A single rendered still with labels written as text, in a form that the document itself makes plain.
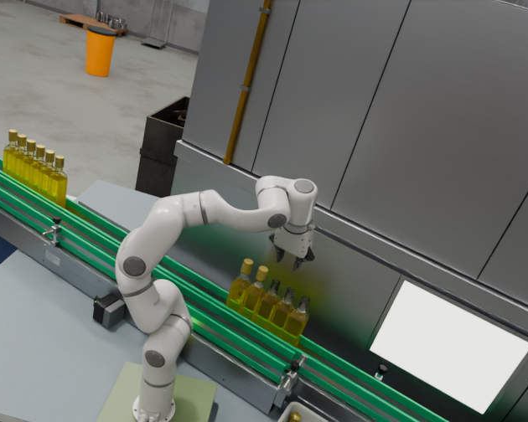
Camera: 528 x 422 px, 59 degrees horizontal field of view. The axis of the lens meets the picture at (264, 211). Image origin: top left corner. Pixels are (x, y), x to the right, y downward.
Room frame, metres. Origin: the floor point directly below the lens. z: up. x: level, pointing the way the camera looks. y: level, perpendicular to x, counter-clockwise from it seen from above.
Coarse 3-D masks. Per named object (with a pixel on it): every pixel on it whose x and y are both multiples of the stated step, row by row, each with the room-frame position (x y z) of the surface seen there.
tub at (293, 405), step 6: (294, 402) 1.13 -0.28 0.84; (288, 408) 1.10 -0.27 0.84; (294, 408) 1.12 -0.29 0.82; (300, 408) 1.12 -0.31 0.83; (306, 408) 1.12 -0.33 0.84; (282, 414) 1.07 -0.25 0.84; (288, 414) 1.10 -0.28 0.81; (300, 414) 1.11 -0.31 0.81; (306, 414) 1.11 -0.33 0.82; (312, 414) 1.10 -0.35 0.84; (282, 420) 1.05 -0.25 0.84; (300, 420) 1.11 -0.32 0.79; (306, 420) 1.10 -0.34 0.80; (312, 420) 1.10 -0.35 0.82; (318, 420) 1.09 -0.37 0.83; (324, 420) 1.09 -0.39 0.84
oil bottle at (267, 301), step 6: (264, 294) 1.32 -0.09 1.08; (270, 294) 1.31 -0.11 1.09; (264, 300) 1.31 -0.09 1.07; (270, 300) 1.30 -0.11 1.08; (276, 300) 1.31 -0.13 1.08; (258, 306) 1.31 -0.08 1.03; (264, 306) 1.30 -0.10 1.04; (270, 306) 1.30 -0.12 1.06; (258, 312) 1.31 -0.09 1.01; (264, 312) 1.30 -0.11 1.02; (270, 312) 1.29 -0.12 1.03; (258, 318) 1.30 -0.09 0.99; (264, 318) 1.30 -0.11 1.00; (270, 318) 1.30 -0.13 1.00; (258, 324) 1.30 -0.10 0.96; (264, 324) 1.30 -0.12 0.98
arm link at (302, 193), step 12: (264, 180) 1.06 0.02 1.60; (276, 180) 1.06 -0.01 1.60; (288, 180) 1.08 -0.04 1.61; (300, 180) 1.08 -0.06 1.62; (288, 192) 1.05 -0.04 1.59; (300, 192) 1.04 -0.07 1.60; (312, 192) 1.05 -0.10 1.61; (300, 204) 1.04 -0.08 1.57; (312, 204) 1.05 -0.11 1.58; (300, 216) 1.05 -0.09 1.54; (312, 216) 1.08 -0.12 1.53
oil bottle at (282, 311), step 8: (280, 304) 1.29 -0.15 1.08; (288, 304) 1.29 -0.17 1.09; (272, 312) 1.29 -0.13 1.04; (280, 312) 1.28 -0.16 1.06; (288, 312) 1.28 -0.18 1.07; (272, 320) 1.29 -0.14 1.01; (280, 320) 1.28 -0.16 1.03; (272, 328) 1.28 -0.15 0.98; (280, 328) 1.27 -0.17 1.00; (280, 336) 1.27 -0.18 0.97
